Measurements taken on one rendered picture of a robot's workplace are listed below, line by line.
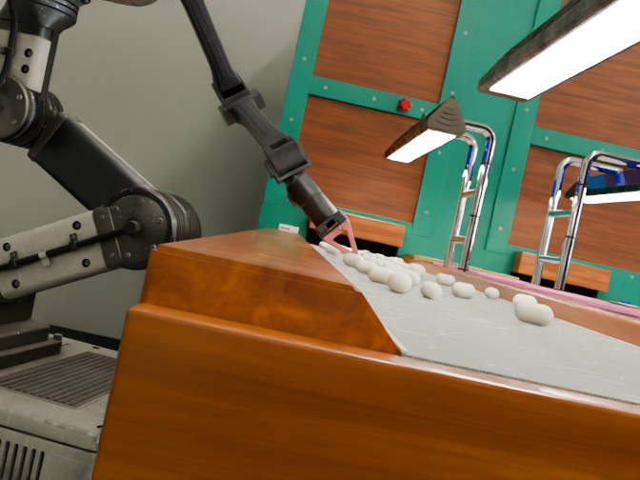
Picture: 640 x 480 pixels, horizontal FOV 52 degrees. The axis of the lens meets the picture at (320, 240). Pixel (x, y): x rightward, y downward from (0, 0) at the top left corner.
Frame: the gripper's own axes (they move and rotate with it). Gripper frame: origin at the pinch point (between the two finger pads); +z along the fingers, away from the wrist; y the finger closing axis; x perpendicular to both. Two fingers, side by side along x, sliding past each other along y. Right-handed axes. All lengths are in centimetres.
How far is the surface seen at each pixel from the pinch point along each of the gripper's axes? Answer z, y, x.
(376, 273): -1, -60, 2
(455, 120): -8.7, -5.6, -32.9
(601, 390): 5, -107, 0
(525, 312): 10, -73, -6
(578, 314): 18, -61, -14
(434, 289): 3, -69, -1
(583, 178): 21, 17, -55
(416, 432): 0, -111, 8
